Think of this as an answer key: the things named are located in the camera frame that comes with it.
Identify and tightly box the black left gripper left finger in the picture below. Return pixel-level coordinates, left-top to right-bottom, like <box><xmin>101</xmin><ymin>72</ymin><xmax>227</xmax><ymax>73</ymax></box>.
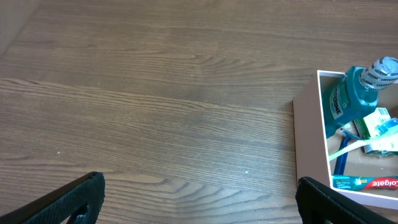
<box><xmin>1</xmin><ymin>172</ymin><xmax>105</xmax><ymax>224</ymax></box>

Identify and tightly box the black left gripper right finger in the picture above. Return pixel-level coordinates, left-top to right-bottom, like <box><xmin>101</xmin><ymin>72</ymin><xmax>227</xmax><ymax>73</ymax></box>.
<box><xmin>295</xmin><ymin>177</ymin><xmax>395</xmax><ymax>224</ymax></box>

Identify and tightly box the toothpaste tube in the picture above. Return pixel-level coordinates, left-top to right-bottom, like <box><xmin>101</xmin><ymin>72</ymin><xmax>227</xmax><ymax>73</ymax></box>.
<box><xmin>332</xmin><ymin>175</ymin><xmax>397</xmax><ymax>191</ymax></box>

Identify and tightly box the blue disposable razor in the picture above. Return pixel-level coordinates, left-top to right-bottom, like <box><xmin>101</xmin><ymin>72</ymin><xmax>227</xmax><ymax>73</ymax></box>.
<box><xmin>333</xmin><ymin>128</ymin><xmax>361</xmax><ymax>175</ymax></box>

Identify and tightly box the green white soap packet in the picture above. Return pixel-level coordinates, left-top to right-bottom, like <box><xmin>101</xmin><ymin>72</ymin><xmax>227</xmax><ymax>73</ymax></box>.
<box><xmin>354</xmin><ymin>108</ymin><xmax>397</xmax><ymax>156</ymax></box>

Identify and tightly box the green white toothbrush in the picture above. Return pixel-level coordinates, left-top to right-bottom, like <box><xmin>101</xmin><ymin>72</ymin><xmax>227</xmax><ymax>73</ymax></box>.
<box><xmin>328</xmin><ymin>117</ymin><xmax>398</xmax><ymax>162</ymax></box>

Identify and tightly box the blue mouthwash bottle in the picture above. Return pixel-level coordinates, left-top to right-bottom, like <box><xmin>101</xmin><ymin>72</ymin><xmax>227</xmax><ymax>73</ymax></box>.
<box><xmin>322</xmin><ymin>57</ymin><xmax>397</xmax><ymax>138</ymax></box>

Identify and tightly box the white cardboard box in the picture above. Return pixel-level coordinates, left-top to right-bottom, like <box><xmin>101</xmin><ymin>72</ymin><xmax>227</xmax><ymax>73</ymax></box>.
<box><xmin>293</xmin><ymin>70</ymin><xmax>397</xmax><ymax>210</ymax></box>

